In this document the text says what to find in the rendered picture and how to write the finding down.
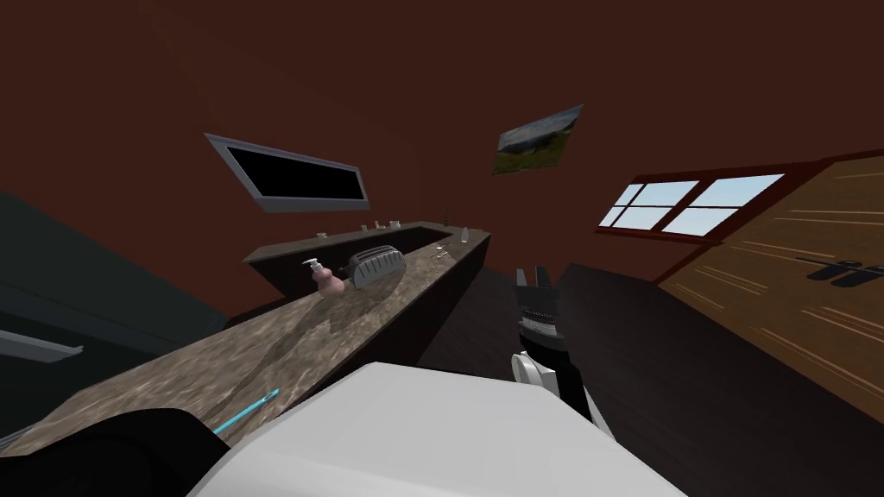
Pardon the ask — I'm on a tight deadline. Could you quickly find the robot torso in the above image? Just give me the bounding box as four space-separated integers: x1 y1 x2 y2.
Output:
186 361 688 497

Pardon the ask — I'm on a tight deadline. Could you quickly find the red framed bright window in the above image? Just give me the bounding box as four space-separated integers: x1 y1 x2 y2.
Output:
593 164 823 244

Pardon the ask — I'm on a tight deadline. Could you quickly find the pink soap dispenser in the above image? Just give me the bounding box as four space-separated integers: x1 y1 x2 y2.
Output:
301 257 346 299

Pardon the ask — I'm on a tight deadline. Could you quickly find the blue handled knife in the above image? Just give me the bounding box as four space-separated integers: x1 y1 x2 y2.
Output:
212 387 281 437

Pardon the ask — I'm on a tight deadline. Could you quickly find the grey bar handle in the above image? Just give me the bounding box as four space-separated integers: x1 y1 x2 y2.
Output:
0 329 85 365

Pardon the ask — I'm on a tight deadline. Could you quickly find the grey framed black window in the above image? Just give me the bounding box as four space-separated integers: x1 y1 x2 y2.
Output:
204 132 371 215

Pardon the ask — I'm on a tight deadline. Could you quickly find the landscape picture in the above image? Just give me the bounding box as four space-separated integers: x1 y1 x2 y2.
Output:
491 103 585 177

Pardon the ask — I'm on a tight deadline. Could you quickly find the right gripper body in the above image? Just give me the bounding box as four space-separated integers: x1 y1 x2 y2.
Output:
514 282 565 329

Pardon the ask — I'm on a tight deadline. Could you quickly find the grey toaster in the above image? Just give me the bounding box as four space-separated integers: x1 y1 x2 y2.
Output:
339 244 408 292

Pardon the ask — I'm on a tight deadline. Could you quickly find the dark cabinet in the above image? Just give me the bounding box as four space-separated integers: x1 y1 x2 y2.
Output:
0 189 230 440

